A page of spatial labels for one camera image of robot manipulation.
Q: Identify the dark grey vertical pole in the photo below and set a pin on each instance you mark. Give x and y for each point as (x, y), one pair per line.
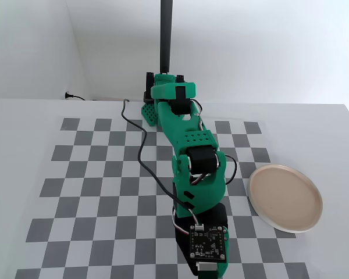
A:
(165, 35)

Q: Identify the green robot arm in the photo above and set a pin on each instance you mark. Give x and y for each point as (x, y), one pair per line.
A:
(192, 139)

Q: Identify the beige round plate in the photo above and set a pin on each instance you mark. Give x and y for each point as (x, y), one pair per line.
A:
(285, 197)

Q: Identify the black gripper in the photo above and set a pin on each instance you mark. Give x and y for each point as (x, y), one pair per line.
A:
(184, 242)

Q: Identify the black wall plug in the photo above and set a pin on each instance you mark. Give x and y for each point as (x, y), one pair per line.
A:
(68, 95)

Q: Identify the grey white checkerboard mat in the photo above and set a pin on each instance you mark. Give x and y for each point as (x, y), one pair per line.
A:
(104, 189)

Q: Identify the black camera circuit board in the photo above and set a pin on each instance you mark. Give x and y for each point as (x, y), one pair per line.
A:
(208, 241)

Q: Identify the black table clamp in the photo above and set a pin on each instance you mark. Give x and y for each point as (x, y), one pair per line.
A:
(149, 87)
(180, 78)

